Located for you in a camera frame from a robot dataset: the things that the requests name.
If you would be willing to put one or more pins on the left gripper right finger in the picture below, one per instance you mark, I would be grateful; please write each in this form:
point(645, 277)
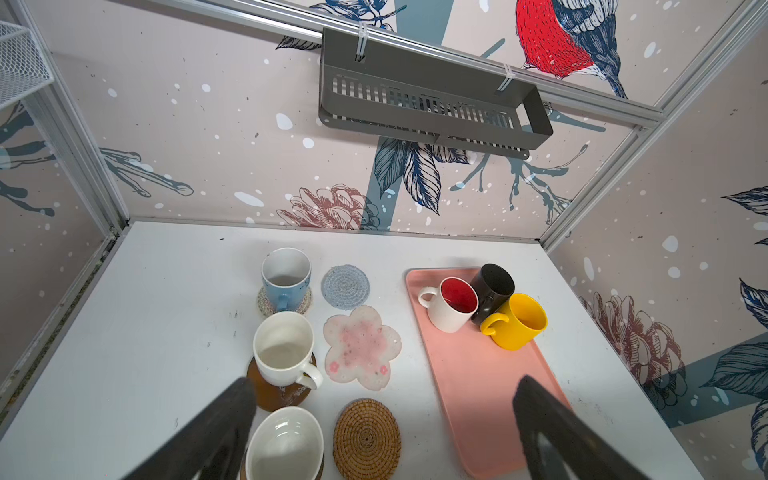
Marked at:
point(558, 445)

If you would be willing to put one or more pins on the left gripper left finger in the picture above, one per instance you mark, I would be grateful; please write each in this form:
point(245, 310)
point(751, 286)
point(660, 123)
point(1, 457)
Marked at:
point(212, 445)

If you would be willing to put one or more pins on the small white cup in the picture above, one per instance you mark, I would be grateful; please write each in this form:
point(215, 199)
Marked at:
point(290, 430)

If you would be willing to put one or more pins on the dark brown scratched round coaster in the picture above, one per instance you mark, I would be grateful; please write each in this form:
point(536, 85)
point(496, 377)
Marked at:
point(270, 397)

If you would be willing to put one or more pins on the pink rectangular tray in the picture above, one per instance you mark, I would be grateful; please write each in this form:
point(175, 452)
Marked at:
point(476, 381)

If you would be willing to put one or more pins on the yellow mug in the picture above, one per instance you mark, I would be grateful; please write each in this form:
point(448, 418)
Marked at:
point(516, 323)

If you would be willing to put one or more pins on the beige woven round coaster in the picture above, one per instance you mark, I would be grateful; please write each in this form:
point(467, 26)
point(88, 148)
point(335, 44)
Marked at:
point(267, 309)

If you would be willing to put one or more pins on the rattan woven round coaster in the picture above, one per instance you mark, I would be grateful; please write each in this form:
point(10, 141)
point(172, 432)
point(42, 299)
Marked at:
point(367, 441)

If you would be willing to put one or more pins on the pink flower resin coaster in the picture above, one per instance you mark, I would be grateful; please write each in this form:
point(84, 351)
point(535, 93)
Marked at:
point(361, 348)

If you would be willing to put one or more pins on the light blue mug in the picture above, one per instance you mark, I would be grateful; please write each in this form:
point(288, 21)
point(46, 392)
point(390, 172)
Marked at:
point(286, 274)

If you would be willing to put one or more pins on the white mug red inside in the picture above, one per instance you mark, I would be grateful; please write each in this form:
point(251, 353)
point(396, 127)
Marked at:
point(450, 305)

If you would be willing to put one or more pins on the blue woven round coaster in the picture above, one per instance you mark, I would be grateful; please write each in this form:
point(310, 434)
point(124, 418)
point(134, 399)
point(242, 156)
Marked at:
point(345, 287)

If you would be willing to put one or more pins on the brown wooden round coaster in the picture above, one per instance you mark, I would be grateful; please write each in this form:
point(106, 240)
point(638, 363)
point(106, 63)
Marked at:
point(283, 467)

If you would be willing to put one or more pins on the black mug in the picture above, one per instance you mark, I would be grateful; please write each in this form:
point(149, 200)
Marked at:
point(493, 286)

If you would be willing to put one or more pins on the black hanging wire basket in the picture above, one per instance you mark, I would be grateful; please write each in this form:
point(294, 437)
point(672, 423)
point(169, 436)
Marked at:
point(371, 87)

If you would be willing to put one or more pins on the white mesh wire shelf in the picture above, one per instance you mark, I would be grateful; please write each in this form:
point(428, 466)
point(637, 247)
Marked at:
point(24, 67)

